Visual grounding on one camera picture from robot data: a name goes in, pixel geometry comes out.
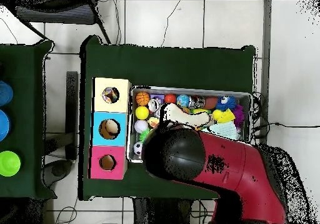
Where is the blue globe ball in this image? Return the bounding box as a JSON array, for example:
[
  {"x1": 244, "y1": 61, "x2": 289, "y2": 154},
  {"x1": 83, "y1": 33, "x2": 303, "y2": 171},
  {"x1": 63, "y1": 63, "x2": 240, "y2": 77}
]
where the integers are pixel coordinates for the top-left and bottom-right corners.
[{"x1": 176, "y1": 94, "x2": 191, "y2": 109}]

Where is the cream white waffle cloth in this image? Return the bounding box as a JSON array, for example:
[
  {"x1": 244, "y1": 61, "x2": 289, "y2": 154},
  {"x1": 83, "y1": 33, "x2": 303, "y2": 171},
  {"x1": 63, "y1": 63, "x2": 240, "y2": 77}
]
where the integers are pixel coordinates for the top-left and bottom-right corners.
[{"x1": 159, "y1": 103, "x2": 216, "y2": 130}]

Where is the thin black looped cable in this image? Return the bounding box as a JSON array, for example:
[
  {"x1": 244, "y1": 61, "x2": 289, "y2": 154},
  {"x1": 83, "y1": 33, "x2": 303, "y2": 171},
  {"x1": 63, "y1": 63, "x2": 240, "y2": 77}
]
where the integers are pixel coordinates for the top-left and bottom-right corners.
[{"x1": 54, "y1": 196, "x2": 79, "y2": 224}]

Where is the black cable with plug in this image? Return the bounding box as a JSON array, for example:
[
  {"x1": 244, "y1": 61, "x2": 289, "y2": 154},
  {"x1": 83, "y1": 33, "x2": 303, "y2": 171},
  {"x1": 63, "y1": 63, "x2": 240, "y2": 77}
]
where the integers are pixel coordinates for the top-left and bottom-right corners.
[{"x1": 251, "y1": 91, "x2": 320, "y2": 145}]

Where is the dark grey rounded base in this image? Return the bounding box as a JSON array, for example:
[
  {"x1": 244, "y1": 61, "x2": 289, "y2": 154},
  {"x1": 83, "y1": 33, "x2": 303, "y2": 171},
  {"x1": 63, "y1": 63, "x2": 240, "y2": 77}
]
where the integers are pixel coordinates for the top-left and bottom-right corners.
[{"x1": 41, "y1": 159, "x2": 74, "y2": 188}]

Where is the black upright panel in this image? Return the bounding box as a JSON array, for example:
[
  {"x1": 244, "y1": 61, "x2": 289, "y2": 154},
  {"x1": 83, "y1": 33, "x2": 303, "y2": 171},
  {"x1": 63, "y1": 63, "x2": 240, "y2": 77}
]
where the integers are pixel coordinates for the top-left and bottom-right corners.
[{"x1": 66, "y1": 71, "x2": 79, "y2": 160}]

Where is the orange red ball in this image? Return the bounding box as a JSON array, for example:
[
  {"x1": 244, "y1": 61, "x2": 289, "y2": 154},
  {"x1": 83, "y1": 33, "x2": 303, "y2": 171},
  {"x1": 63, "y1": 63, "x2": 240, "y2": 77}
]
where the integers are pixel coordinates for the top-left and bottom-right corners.
[{"x1": 164, "y1": 93, "x2": 178, "y2": 104}]

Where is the grey and black chair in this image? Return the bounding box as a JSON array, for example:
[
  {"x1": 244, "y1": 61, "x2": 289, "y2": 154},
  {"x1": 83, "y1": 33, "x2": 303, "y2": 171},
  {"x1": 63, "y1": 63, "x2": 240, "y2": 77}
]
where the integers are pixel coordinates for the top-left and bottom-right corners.
[{"x1": 4, "y1": 0, "x2": 112, "y2": 44}]

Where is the shallow clear mesh bin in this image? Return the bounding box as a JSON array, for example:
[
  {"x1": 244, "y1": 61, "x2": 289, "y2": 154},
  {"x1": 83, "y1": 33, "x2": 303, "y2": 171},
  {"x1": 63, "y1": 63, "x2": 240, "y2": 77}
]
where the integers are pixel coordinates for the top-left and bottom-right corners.
[{"x1": 127, "y1": 85, "x2": 253, "y2": 163}]

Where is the blue spiky ball with eye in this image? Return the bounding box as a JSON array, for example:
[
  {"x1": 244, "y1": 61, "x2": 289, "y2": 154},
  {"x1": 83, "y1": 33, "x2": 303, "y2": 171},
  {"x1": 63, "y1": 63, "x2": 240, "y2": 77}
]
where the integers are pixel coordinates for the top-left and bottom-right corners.
[{"x1": 214, "y1": 94, "x2": 238, "y2": 112}]

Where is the colourful patterned cloth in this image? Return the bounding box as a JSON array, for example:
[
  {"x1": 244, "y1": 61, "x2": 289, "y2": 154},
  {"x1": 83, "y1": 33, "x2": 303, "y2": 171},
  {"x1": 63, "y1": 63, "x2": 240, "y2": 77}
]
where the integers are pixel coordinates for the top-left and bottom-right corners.
[{"x1": 102, "y1": 86, "x2": 120, "y2": 104}]

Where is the white baseball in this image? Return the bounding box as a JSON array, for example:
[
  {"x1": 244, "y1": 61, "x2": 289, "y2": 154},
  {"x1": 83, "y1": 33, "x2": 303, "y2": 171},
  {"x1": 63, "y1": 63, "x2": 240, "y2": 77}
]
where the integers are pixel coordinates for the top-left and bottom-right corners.
[{"x1": 134, "y1": 119, "x2": 149, "y2": 134}]

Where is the yellow cheese wedge toy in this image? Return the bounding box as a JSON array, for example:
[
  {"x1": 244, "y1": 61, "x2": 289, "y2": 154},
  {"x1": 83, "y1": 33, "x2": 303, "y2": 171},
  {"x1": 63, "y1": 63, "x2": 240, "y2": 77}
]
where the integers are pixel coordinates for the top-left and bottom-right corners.
[{"x1": 212, "y1": 108, "x2": 236, "y2": 124}]

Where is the small soccer ball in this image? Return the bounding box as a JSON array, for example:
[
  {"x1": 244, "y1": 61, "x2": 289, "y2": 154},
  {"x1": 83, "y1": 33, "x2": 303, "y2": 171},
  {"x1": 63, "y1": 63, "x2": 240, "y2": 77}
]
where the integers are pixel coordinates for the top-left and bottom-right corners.
[{"x1": 132, "y1": 141, "x2": 144, "y2": 156}]

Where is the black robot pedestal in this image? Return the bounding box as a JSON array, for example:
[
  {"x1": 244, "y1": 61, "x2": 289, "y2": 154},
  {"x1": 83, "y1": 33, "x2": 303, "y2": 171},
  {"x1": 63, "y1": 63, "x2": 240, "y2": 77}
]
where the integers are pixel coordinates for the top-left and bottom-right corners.
[{"x1": 132, "y1": 197, "x2": 193, "y2": 224}]

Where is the purple spiky toy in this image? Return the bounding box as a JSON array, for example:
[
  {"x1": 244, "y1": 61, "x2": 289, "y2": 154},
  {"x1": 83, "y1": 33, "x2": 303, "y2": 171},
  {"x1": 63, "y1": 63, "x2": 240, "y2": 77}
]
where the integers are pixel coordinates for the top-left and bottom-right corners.
[{"x1": 232, "y1": 104, "x2": 246, "y2": 130}]

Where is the small orange basketball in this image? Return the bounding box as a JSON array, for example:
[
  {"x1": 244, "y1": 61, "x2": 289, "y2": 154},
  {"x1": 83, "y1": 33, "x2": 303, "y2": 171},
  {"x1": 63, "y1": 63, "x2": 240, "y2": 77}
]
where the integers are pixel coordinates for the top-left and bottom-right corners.
[{"x1": 135, "y1": 91, "x2": 151, "y2": 106}]

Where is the yellow ball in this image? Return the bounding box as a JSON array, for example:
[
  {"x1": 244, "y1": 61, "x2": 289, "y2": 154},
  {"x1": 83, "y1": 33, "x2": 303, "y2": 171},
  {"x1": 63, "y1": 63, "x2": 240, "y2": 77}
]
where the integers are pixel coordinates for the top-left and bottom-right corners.
[{"x1": 135, "y1": 105, "x2": 150, "y2": 120}]

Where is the mint green waffle cloth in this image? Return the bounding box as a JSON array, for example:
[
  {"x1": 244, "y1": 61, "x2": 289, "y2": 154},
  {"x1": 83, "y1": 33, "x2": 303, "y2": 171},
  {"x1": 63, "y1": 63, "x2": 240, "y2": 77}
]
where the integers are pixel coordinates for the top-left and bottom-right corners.
[{"x1": 203, "y1": 120, "x2": 241, "y2": 141}]

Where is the wooden box with three holes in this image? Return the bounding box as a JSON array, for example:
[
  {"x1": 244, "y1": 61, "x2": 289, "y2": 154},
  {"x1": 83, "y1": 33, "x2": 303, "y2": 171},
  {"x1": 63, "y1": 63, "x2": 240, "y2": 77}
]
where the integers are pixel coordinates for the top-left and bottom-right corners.
[{"x1": 88, "y1": 77, "x2": 133, "y2": 180}]

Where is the dark green table cloth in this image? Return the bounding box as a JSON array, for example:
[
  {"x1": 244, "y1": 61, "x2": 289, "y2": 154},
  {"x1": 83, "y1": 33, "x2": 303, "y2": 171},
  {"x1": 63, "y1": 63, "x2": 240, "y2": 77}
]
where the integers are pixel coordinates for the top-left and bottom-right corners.
[
  {"x1": 79, "y1": 34, "x2": 256, "y2": 205},
  {"x1": 0, "y1": 39, "x2": 57, "y2": 200}
]

